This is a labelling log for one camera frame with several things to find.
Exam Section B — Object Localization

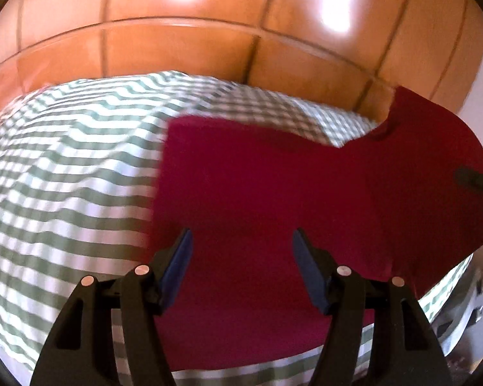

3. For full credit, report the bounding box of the green checked bed sheet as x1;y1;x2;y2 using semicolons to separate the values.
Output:
0;70;473;386

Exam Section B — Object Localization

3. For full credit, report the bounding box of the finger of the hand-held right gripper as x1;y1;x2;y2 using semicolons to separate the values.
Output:
456;167;483;199

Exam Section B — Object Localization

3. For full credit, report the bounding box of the wooden panelled wardrobe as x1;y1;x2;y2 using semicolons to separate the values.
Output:
0;0;483;129

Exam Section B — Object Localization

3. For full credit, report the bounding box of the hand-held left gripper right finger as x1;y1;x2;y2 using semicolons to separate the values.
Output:
292;228;454;386

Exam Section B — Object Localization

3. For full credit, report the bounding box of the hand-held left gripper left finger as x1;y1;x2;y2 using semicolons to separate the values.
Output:
30;228;194;386

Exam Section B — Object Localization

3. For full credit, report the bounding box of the red knitted garment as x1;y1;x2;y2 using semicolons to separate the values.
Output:
151;86;483;372

